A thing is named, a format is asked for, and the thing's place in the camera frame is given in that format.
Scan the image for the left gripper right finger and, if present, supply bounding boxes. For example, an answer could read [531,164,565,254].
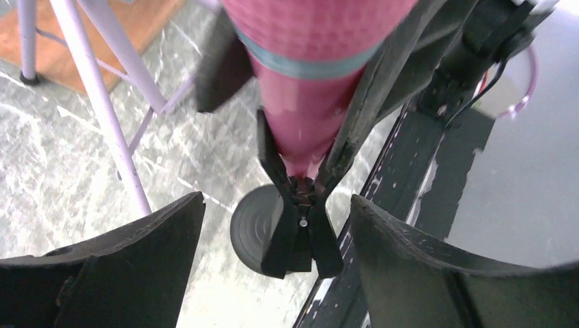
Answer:
[350,195,578,327]

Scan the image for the black microphone desk stand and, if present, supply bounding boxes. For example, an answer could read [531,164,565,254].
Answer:
[230,108,355,279]

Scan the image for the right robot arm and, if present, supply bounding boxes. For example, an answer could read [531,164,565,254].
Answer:
[195,1,552,187]

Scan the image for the wooden board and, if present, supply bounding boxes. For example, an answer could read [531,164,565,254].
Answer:
[1,0,184,94]

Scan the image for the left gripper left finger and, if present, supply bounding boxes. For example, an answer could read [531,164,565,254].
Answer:
[1,192,206,327]

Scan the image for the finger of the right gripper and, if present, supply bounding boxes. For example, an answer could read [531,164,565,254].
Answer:
[194,8,254,113]
[323,1,477,197]

